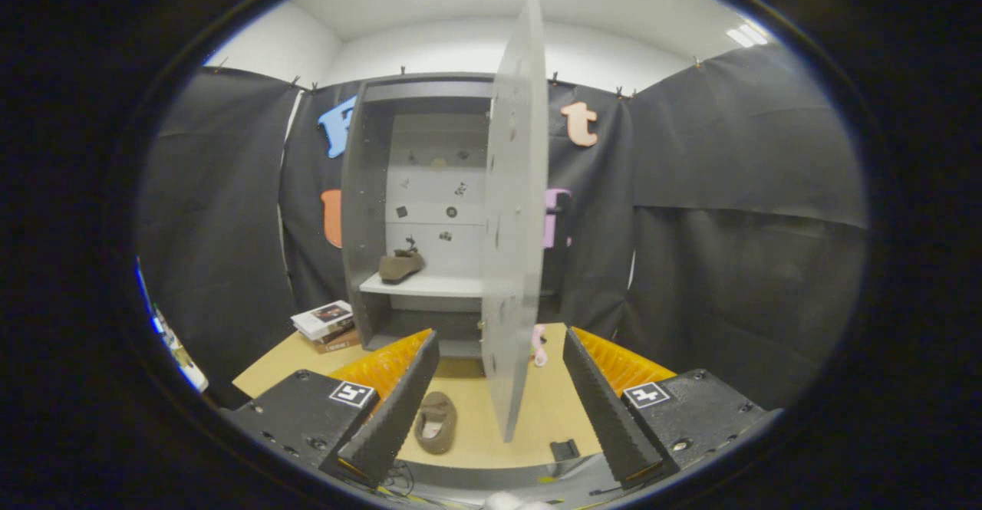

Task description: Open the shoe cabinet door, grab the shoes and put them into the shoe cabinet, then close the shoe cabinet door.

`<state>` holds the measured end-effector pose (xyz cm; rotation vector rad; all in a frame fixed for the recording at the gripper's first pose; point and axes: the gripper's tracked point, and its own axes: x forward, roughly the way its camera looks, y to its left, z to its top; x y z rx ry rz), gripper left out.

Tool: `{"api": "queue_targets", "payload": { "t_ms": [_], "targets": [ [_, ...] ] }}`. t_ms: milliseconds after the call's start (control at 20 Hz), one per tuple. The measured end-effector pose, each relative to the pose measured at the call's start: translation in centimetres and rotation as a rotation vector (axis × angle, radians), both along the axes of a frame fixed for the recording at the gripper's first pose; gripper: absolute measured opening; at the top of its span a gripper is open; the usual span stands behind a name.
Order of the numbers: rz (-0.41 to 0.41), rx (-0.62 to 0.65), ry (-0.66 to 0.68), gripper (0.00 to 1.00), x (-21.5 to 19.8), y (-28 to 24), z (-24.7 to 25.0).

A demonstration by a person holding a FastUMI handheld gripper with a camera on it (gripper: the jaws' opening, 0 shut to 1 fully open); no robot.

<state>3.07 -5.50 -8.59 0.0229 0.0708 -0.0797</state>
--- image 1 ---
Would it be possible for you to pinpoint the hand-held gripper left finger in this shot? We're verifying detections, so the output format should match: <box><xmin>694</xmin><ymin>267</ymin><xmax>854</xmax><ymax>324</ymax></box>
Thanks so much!
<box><xmin>222</xmin><ymin>329</ymin><xmax>442</xmax><ymax>489</ymax></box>

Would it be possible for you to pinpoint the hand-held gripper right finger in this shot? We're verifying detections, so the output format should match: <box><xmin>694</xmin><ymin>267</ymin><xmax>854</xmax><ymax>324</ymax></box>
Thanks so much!
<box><xmin>562</xmin><ymin>326</ymin><xmax>783</xmax><ymax>490</ymax></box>

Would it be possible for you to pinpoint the brown shoe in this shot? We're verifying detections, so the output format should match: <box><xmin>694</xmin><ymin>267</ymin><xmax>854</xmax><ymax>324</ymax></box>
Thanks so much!
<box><xmin>378</xmin><ymin>248</ymin><xmax>427</xmax><ymax>285</ymax></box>
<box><xmin>414</xmin><ymin>391</ymin><xmax>458</xmax><ymax>456</ymax></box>

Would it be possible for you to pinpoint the grey shoe cabinet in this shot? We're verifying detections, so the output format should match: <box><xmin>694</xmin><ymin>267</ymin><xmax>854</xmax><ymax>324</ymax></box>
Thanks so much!
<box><xmin>340</xmin><ymin>73</ymin><xmax>561</xmax><ymax>359</ymax></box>

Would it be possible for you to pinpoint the grey shoe cabinet door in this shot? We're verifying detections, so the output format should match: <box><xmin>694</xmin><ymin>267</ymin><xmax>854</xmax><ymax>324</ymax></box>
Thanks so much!
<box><xmin>479</xmin><ymin>0</ymin><xmax>549</xmax><ymax>443</ymax></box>

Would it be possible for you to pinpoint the brown book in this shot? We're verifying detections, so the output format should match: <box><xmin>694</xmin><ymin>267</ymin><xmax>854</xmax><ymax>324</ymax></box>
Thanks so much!
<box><xmin>311</xmin><ymin>327</ymin><xmax>361</xmax><ymax>354</ymax></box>

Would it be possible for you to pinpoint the white book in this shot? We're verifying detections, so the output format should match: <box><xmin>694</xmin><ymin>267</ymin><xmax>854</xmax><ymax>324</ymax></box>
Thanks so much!
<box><xmin>290</xmin><ymin>300</ymin><xmax>355</xmax><ymax>341</ymax></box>

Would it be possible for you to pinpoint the black backdrop cloth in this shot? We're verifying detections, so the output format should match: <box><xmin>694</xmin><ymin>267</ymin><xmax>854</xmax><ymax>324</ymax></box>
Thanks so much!
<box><xmin>137</xmin><ymin>42</ymin><xmax>869</xmax><ymax>411</ymax></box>

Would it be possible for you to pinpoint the small ceiling light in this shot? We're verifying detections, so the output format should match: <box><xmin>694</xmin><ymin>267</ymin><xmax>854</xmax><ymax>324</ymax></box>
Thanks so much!
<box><xmin>725</xmin><ymin>23</ymin><xmax>770</xmax><ymax>48</ymax></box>

